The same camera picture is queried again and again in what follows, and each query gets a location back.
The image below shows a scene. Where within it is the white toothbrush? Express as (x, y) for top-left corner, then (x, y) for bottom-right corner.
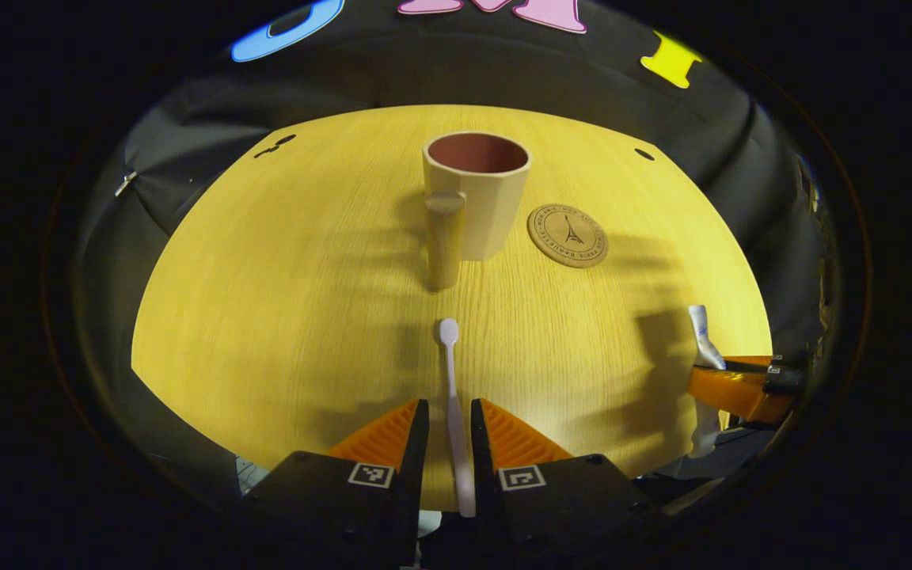
(437, 317), (477, 519)

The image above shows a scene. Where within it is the black backdrop cloth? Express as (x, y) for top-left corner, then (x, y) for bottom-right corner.
(68, 0), (845, 507)

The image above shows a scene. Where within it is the beige cup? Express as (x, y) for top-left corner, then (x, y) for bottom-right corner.
(422, 131), (532, 292)

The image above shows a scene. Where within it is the white toothpaste tube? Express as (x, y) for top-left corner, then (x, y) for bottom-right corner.
(688, 306), (726, 458)

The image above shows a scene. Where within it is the round wooden coaster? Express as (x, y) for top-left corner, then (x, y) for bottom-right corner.
(526, 203), (610, 269)

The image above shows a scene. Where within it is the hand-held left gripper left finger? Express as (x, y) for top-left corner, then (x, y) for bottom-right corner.
(241, 398), (431, 569)

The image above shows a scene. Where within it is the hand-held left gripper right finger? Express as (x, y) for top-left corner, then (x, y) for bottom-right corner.
(469, 397), (664, 570)

